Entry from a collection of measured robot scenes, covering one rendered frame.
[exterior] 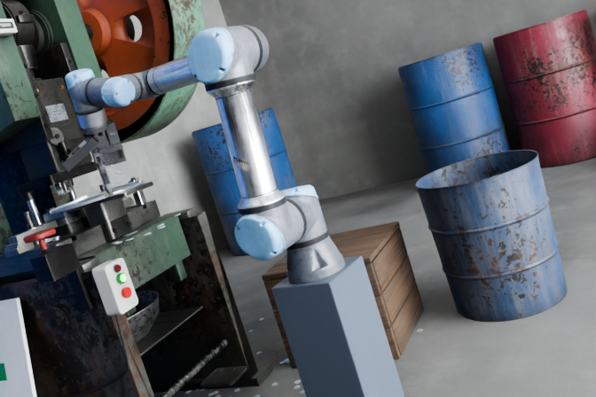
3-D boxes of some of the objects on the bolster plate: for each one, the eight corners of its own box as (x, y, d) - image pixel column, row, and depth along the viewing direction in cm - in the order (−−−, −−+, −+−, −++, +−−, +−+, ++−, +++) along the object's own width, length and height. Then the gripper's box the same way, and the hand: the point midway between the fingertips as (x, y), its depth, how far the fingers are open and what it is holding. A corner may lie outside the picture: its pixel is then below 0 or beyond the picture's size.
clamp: (64, 234, 189) (52, 203, 188) (19, 253, 174) (6, 220, 173) (50, 237, 192) (39, 206, 190) (5, 257, 177) (-7, 223, 176)
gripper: (115, 124, 169) (137, 192, 178) (110, 116, 176) (130, 182, 185) (83, 133, 166) (106, 202, 175) (79, 125, 174) (102, 191, 182)
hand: (108, 191), depth 178 cm, fingers closed
